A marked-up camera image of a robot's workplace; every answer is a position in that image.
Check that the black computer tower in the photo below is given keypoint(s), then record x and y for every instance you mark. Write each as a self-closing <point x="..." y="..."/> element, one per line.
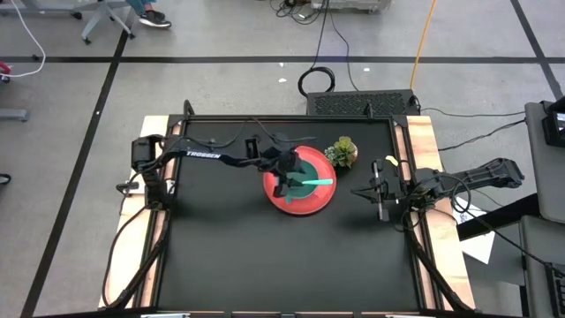
<point x="357" y="103"/>

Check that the teal bowl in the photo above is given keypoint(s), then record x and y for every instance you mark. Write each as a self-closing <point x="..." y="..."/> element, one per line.
<point x="309" y="171"/>

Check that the black metal frame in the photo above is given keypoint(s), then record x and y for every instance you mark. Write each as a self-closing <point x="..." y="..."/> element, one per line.
<point x="287" y="118"/>

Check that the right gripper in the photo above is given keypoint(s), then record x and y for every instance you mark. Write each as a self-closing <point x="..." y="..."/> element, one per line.
<point x="393" y="187"/>

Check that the light wooden side board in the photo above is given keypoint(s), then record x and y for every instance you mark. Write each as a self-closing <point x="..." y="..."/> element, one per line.
<point x="421" y="137"/>
<point x="152" y="132"/>

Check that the black beam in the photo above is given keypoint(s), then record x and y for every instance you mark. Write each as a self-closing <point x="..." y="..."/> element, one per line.
<point x="499" y="216"/>

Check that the person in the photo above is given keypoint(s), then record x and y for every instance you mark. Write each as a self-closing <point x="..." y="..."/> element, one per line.
<point x="154" y="18"/>

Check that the grey box device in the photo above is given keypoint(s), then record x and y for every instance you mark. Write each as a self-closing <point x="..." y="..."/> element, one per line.
<point x="353" y="4"/>

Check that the silver metal bracket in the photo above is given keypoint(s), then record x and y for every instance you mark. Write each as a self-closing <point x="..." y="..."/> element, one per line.
<point x="165" y="315"/>
<point x="410" y="315"/>

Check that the white paper sheet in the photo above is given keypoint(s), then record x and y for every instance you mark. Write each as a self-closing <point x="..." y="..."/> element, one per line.
<point x="479" y="247"/>

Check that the grey cabinet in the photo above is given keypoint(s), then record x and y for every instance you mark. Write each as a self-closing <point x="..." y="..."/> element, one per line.
<point x="543" y="199"/>
<point x="534" y="265"/>

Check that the grey office chair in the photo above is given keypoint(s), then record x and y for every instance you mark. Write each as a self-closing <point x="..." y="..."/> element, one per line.
<point x="95" y="24"/>

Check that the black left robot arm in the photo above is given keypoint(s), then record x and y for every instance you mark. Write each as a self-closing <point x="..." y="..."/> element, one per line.
<point x="203" y="155"/>

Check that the yellow tape piece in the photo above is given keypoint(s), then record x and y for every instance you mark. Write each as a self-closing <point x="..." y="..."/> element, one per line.
<point x="391" y="160"/>

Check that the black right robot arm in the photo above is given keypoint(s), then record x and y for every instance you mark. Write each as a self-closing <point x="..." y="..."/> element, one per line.
<point x="485" y="173"/>

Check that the black screen device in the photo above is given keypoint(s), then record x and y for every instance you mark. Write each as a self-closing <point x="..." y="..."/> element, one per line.
<point x="556" y="126"/>

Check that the orange round plate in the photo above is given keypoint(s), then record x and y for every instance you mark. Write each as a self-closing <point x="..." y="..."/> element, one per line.
<point x="309" y="206"/>

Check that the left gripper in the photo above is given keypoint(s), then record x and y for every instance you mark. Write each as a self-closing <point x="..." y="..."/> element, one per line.
<point x="284" y="161"/>

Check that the small potted succulent plant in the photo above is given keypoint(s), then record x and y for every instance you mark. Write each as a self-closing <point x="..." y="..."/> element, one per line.
<point x="343" y="152"/>

